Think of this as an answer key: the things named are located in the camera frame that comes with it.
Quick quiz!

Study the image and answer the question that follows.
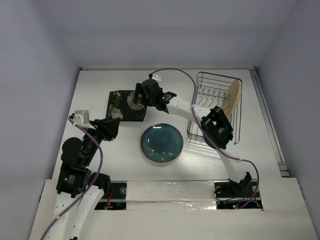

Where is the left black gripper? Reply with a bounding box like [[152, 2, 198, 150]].
[[83, 116, 121, 165]]

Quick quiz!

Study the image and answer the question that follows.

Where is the teal square plate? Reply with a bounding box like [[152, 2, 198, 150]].
[[106, 90, 145, 123]]

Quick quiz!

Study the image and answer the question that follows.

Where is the blue round plate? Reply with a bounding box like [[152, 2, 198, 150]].
[[140, 123, 184, 164]]

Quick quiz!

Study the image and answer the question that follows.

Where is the cream bird round plate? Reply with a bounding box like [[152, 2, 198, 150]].
[[222, 79, 242, 116]]

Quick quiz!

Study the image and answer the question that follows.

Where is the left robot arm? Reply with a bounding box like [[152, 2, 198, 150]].
[[42, 114, 121, 240]]

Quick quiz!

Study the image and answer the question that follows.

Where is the foil tape strip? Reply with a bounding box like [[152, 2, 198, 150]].
[[125, 180, 217, 211]]

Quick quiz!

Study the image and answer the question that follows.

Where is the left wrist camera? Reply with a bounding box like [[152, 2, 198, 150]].
[[70, 110, 90, 128]]

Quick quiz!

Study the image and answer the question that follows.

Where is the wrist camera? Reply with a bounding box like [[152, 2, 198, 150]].
[[148, 73, 162, 83], [70, 110, 90, 128]]

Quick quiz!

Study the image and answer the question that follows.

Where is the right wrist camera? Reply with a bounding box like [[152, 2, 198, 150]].
[[148, 73, 162, 83]]

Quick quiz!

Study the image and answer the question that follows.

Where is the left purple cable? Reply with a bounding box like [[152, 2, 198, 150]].
[[39, 117, 104, 240]]

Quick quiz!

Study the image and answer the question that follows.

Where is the purple cable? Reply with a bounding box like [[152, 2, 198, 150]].
[[39, 117, 104, 240], [149, 68, 262, 210]]

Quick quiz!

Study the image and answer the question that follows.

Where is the wire dish rack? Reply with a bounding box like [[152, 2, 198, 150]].
[[186, 71, 243, 145]]

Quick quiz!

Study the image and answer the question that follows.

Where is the right side rail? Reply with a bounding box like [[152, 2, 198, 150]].
[[249, 68, 291, 178]]

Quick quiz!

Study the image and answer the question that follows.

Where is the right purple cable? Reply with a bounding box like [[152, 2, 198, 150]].
[[149, 68, 262, 210]]

